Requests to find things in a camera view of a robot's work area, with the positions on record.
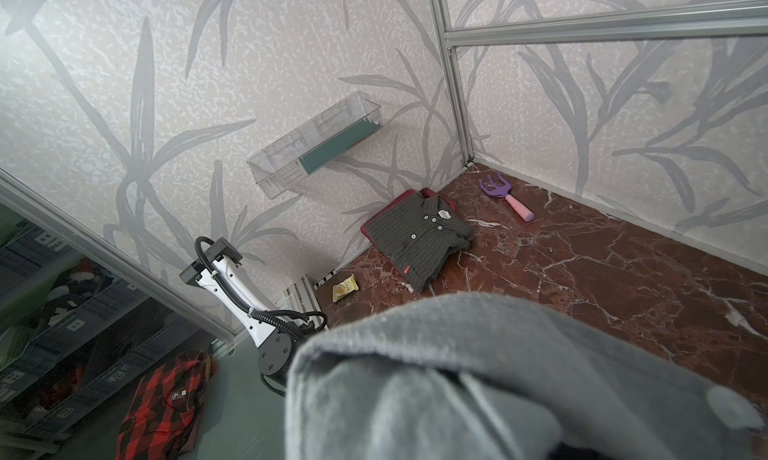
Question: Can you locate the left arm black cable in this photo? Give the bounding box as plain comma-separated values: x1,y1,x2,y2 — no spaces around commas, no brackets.
193,236,329,398

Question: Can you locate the green snack packet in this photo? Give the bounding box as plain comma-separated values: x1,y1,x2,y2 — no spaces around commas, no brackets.
332,275,359,303

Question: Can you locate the dark striped folded shirt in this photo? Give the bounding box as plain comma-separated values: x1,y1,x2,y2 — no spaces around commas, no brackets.
365,192,474,291

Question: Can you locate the red plaid shirt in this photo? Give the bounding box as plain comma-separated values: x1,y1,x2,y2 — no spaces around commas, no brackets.
116,350,215,460

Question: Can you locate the clear plastic wall bin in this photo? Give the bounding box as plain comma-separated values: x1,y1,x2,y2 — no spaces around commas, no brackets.
247,91,383,199

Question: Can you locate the purple pink toy rake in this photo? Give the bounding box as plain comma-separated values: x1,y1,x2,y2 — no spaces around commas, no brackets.
479,173,535,223

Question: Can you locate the grey long sleeve shirt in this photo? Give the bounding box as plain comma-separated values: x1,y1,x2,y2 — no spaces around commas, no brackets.
285,292,767,459

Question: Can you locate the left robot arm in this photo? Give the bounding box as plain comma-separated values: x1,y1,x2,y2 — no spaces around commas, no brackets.
180,236,304,386

